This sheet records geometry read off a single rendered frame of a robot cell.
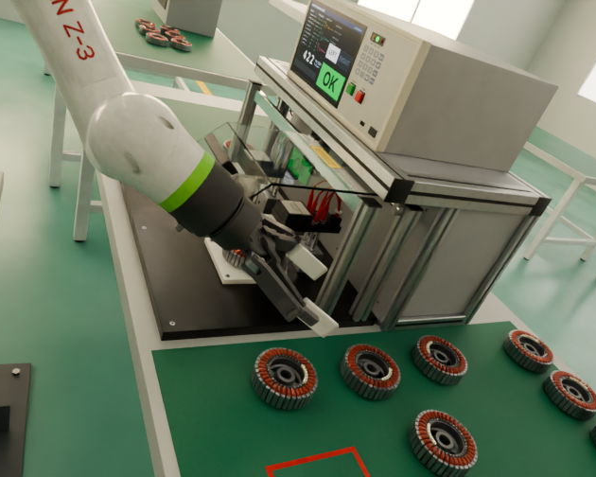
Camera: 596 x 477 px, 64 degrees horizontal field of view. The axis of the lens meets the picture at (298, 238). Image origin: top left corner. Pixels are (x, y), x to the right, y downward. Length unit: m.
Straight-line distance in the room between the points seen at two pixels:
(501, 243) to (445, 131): 0.31
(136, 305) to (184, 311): 0.09
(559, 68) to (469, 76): 7.51
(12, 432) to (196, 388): 0.92
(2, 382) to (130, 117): 1.31
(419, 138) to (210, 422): 0.63
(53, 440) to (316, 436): 1.00
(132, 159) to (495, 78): 0.70
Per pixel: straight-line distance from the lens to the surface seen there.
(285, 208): 1.02
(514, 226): 1.15
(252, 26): 5.99
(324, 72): 1.11
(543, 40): 8.77
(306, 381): 0.85
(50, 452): 1.64
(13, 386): 1.76
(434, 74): 0.92
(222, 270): 1.01
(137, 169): 0.59
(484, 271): 1.19
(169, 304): 0.92
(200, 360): 0.86
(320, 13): 1.19
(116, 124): 0.58
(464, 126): 1.03
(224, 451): 0.76
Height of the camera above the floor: 1.37
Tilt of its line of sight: 29 degrees down
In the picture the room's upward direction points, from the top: 21 degrees clockwise
